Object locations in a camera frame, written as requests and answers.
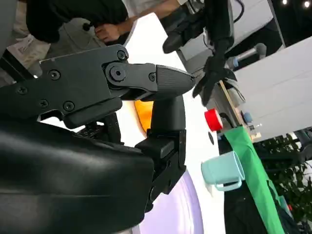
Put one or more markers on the person's hand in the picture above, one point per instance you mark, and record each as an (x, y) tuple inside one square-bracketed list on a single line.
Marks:
[(107, 31)]

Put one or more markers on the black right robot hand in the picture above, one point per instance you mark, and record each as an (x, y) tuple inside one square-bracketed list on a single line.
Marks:
[(73, 170)]

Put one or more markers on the green leafy plant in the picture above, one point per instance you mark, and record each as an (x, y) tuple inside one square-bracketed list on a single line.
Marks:
[(287, 175)]

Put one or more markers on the person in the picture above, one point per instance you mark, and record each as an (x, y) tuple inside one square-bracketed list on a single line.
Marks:
[(73, 12)]

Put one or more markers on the pale green mug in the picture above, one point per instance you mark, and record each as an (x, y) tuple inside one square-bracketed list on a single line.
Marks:
[(219, 168)]

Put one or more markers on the lilac plate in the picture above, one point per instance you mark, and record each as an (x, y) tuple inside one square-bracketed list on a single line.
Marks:
[(180, 214)]

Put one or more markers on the orange white toy bread roll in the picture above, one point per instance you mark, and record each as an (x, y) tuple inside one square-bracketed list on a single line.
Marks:
[(143, 114)]

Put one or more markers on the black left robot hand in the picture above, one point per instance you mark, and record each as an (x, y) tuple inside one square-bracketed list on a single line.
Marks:
[(215, 70)]

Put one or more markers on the green cloth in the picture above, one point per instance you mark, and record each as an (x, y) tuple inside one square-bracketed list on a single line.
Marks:
[(253, 170)]

